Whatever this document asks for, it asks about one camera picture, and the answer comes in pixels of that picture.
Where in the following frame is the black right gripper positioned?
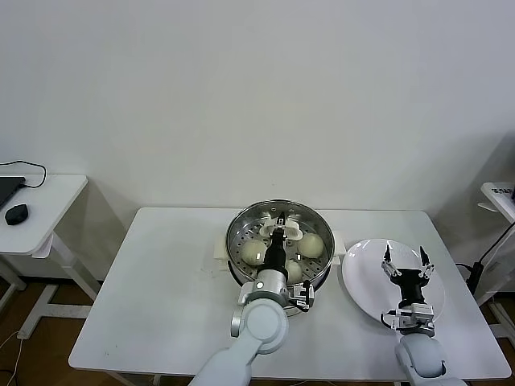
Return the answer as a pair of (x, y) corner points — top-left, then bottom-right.
(380, 242), (436, 305)

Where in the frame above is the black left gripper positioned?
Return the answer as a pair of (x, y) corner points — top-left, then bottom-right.
(262, 212), (290, 276)

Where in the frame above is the white steamed baozi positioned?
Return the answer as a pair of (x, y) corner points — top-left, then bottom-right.
(241, 240), (267, 267)
(296, 234), (325, 259)
(283, 260), (303, 285)

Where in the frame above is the stainless steel steamer basket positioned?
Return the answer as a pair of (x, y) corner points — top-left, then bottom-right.
(212, 199), (347, 293)

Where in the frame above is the white round plate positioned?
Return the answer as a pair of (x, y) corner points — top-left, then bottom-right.
(340, 238), (446, 323)

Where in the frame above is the white side table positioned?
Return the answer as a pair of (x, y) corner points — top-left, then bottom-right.
(0, 173), (101, 339)

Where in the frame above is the black computer mouse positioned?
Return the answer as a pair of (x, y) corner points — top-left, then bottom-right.
(3, 203), (29, 226)

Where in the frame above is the closed black laptop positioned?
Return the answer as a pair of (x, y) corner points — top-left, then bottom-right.
(0, 176), (26, 210)

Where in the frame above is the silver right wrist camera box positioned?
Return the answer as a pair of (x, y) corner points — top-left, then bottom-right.
(396, 303), (435, 335)

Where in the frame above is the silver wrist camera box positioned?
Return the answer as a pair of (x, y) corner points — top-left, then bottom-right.
(287, 281), (315, 311)
(396, 303), (435, 335)

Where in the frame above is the black cable with plug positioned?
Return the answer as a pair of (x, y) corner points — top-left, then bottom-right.
(454, 225), (515, 291)

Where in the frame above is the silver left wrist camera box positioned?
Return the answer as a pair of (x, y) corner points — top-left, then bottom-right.
(287, 281), (315, 311)

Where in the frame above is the black laptop cable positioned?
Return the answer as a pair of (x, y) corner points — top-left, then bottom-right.
(0, 160), (47, 190)

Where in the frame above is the white floor cable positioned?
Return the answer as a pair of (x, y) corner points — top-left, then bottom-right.
(0, 329), (24, 381)

